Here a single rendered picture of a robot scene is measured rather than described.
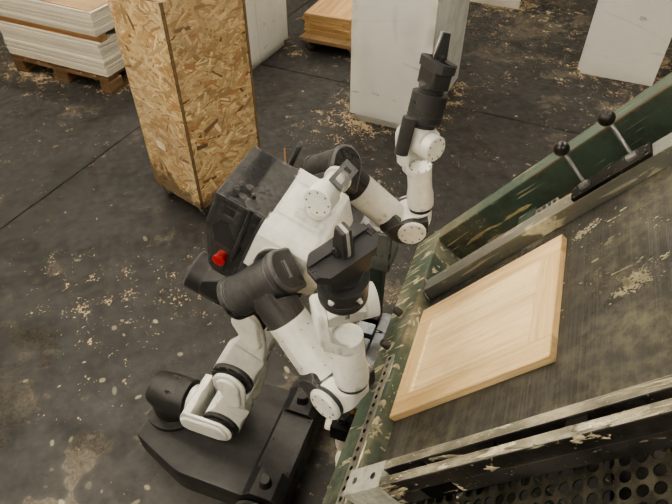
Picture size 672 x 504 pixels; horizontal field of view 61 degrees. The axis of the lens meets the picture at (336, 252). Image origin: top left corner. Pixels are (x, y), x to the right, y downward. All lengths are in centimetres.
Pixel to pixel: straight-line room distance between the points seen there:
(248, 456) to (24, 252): 190
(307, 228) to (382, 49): 279
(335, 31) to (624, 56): 232
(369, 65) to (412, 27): 41
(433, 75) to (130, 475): 189
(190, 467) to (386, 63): 278
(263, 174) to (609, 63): 423
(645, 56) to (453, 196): 224
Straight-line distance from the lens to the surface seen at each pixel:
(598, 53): 528
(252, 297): 118
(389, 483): 124
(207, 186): 334
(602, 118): 143
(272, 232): 125
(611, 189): 146
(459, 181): 376
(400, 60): 395
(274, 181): 134
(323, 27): 525
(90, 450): 265
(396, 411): 149
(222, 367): 187
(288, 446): 226
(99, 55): 482
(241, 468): 226
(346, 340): 109
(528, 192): 176
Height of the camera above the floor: 218
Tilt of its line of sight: 43 degrees down
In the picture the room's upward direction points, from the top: straight up
